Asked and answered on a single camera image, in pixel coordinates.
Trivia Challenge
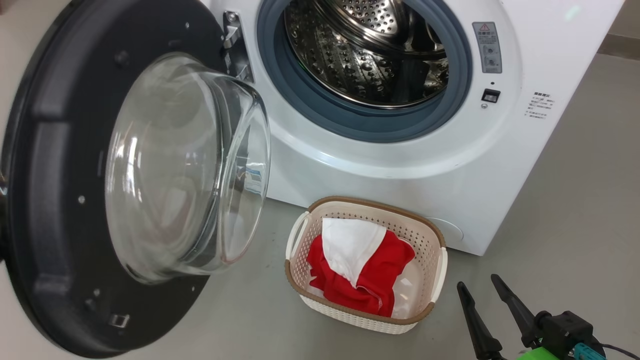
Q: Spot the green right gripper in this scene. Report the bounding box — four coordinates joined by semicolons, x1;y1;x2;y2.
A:
456;274;568;360

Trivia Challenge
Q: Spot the red garment with white trim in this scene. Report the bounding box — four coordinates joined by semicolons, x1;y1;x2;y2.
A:
306;231;417;318

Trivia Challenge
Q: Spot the dark round washing machine door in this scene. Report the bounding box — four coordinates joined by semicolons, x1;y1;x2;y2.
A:
0;0;272;359

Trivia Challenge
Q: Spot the cream perforated laundry basket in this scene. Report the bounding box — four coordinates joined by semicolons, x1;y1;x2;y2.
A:
284;196;448;335

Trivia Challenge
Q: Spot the white front-load washing machine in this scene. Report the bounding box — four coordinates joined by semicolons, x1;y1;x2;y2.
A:
200;0;626;257

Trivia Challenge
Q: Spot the teal connector cable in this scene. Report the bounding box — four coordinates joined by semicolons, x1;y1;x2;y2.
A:
572;342;640;360

